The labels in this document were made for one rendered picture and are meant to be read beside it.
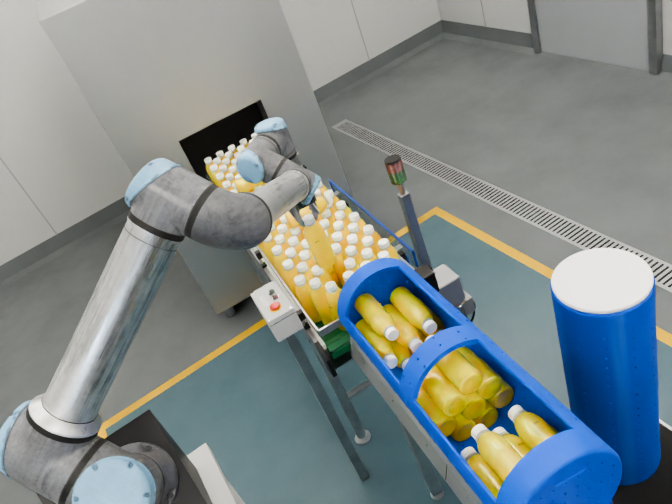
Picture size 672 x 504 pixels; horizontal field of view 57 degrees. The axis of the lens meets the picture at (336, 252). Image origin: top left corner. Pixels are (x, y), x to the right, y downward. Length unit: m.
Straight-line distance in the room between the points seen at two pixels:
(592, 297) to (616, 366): 0.24
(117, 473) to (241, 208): 0.58
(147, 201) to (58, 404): 0.45
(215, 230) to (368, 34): 5.51
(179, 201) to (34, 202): 4.75
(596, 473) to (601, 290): 0.65
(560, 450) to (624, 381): 0.77
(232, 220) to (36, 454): 0.61
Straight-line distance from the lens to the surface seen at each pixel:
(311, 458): 3.09
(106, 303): 1.28
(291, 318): 2.10
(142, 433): 1.64
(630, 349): 2.01
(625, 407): 2.21
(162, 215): 1.21
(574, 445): 1.38
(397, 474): 2.90
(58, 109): 5.72
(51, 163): 5.82
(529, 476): 1.36
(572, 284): 1.96
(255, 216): 1.22
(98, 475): 1.38
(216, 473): 1.76
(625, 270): 1.99
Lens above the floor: 2.37
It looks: 35 degrees down
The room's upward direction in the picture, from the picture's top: 23 degrees counter-clockwise
